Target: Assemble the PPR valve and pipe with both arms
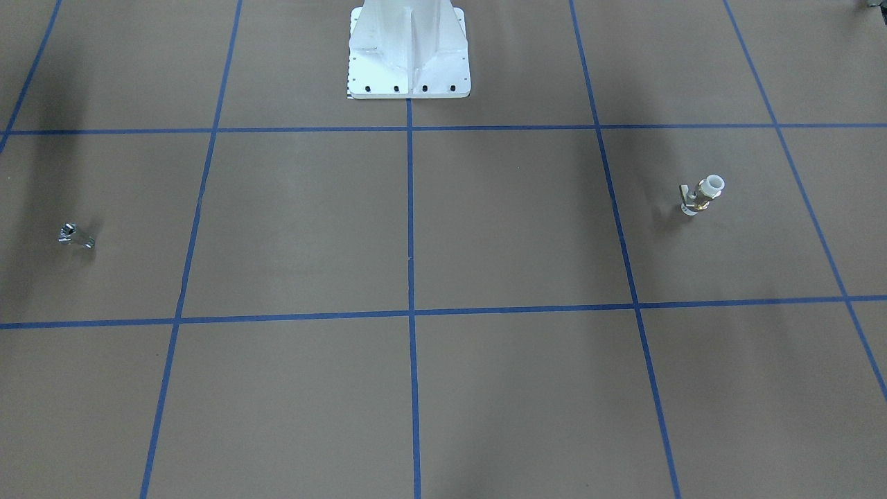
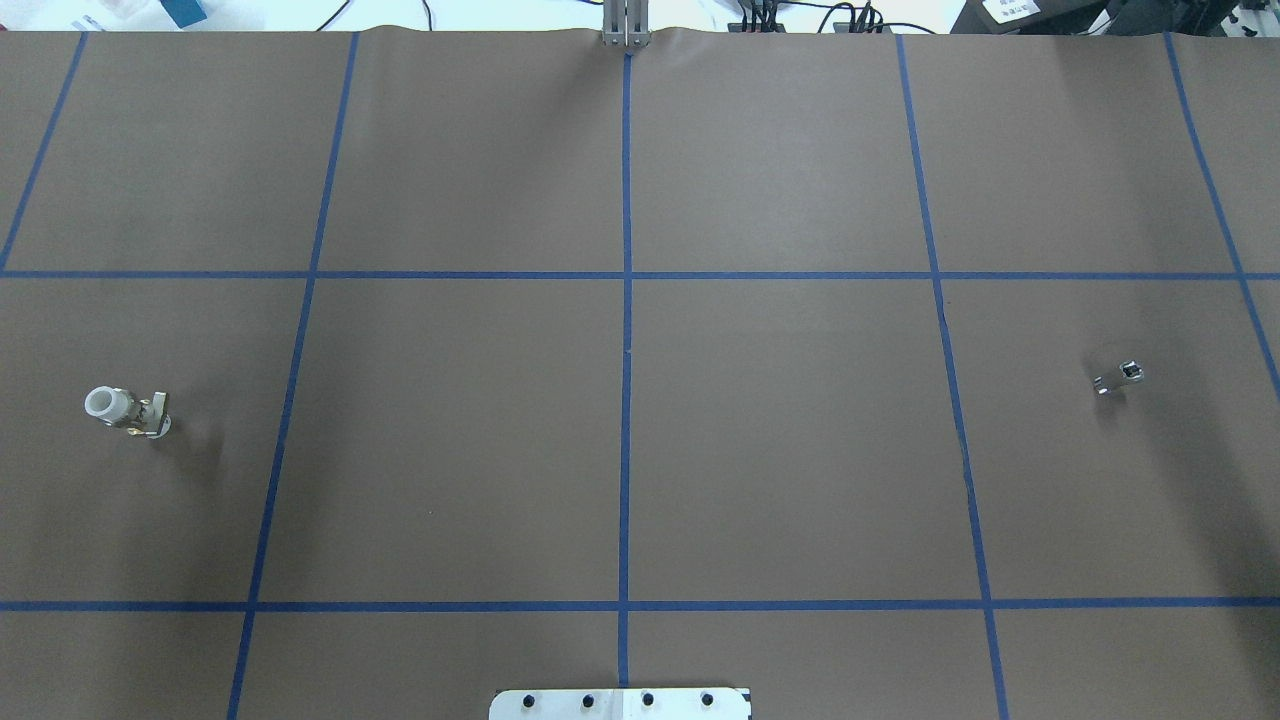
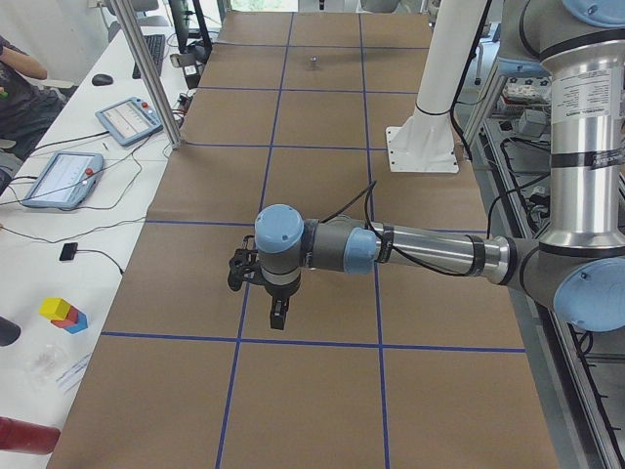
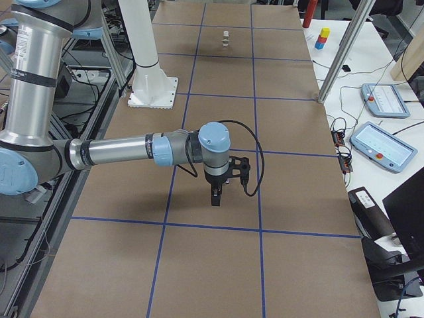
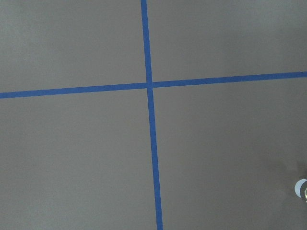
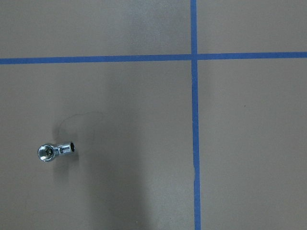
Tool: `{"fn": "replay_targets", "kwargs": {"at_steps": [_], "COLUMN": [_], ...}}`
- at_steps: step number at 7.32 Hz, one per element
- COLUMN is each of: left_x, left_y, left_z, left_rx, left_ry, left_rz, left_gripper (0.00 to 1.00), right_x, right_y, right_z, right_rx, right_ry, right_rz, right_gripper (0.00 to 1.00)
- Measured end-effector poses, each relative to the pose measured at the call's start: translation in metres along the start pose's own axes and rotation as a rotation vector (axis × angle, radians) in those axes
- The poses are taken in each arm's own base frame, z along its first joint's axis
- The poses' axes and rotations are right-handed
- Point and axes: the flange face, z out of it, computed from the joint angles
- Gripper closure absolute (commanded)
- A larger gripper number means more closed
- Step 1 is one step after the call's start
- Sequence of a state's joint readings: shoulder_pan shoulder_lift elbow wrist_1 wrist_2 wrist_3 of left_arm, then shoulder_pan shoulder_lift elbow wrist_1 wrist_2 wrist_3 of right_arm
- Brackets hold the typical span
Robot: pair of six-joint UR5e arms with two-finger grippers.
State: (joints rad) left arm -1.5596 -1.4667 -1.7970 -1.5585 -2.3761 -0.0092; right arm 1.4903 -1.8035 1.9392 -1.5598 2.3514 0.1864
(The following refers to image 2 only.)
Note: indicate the grey metal camera post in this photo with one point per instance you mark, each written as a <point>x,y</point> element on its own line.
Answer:
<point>625,23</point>

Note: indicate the teal box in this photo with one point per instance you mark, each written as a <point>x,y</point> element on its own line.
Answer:
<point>184,13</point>

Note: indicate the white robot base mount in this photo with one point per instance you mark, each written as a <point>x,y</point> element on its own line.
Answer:
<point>623,703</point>

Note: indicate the small chrome pipe fitting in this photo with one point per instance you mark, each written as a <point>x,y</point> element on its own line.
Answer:
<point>1117,377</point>

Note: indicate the dark equipment with label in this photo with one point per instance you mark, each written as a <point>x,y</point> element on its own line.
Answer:
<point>1093,18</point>

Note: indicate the white PPR brass valve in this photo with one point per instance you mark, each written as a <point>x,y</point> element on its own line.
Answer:
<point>139,416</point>

